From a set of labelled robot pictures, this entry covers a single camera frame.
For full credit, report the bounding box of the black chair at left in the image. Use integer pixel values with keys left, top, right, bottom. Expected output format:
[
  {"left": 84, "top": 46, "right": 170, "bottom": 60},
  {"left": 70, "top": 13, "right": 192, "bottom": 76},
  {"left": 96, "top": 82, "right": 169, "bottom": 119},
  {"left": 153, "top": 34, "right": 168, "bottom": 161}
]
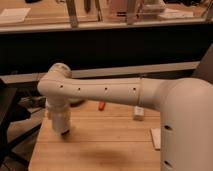
[{"left": 0, "top": 78, "right": 41, "bottom": 167}]

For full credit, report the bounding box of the small white block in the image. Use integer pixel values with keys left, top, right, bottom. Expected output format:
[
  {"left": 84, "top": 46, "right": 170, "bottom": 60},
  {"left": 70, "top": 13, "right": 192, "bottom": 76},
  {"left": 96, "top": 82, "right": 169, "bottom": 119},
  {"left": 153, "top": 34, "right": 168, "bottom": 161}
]
[{"left": 133, "top": 106, "right": 145, "bottom": 121}]

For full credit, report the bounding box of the metal frame post right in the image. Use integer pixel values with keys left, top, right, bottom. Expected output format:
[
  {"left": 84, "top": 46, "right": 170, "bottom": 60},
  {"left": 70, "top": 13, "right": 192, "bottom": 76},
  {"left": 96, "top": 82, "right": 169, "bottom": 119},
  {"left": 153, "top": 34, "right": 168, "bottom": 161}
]
[{"left": 126, "top": 0, "right": 136, "bottom": 25}]

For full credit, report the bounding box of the metal frame post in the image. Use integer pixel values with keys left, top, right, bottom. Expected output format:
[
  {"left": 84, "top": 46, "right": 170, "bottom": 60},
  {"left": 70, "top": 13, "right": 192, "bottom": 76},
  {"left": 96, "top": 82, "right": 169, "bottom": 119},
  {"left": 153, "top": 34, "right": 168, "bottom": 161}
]
[
  {"left": 66, "top": 0, "right": 78, "bottom": 28},
  {"left": 126, "top": 0, "right": 136, "bottom": 25}
]

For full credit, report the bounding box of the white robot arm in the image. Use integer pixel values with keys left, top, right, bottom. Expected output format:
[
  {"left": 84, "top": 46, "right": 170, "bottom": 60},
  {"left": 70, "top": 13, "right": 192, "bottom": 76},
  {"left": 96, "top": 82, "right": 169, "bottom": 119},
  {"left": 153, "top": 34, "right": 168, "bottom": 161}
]
[{"left": 37, "top": 63, "right": 213, "bottom": 171}]

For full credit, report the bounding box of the paper on background bench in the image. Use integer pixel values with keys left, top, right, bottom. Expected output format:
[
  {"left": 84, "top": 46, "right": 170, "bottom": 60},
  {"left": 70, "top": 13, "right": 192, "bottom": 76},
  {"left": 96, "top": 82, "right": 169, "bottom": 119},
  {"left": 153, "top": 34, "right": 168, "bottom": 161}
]
[{"left": 0, "top": 8, "right": 30, "bottom": 24}]

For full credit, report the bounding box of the background workbench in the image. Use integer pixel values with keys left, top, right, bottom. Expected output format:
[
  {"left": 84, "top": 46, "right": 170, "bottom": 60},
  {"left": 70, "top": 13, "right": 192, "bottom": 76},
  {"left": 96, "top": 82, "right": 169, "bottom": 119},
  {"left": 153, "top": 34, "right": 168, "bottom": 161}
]
[{"left": 0, "top": 0, "right": 213, "bottom": 33}]

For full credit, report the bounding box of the metal frame post left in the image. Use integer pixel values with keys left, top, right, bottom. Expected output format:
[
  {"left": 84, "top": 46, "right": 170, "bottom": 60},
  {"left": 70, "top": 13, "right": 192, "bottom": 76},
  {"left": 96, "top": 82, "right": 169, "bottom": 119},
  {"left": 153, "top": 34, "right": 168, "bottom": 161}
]
[{"left": 66, "top": 0, "right": 78, "bottom": 28}]

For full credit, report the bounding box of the orange eraser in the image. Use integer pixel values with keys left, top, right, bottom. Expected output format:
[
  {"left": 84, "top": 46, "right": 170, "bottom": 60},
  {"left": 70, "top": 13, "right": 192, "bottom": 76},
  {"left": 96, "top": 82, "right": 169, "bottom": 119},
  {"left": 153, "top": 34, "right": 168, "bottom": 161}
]
[{"left": 98, "top": 101, "right": 106, "bottom": 111}]

